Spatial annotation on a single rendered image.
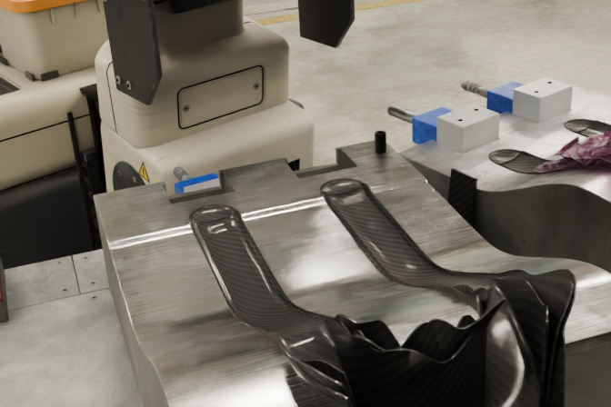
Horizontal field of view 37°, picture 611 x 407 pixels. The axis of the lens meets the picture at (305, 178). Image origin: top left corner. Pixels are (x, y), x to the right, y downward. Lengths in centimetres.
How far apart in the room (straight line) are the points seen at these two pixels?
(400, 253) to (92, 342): 26
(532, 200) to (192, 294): 30
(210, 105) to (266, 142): 8
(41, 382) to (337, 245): 24
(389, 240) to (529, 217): 15
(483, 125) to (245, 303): 36
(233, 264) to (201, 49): 46
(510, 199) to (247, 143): 39
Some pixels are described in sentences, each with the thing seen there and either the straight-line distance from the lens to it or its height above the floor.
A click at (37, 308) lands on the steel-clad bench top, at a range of 81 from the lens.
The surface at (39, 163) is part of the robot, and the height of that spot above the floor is 72.
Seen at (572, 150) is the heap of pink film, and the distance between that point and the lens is 80.
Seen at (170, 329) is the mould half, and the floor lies 89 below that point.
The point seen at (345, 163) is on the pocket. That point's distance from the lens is 80.
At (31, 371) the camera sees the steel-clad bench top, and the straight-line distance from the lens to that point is 73.
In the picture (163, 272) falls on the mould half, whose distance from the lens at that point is 65.
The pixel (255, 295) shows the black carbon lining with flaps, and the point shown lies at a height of 88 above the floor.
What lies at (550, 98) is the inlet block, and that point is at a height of 88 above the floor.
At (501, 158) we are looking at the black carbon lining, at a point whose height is 85.
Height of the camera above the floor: 122
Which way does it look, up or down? 26 degrees down
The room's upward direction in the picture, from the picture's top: 4 degrees counter-clockwise
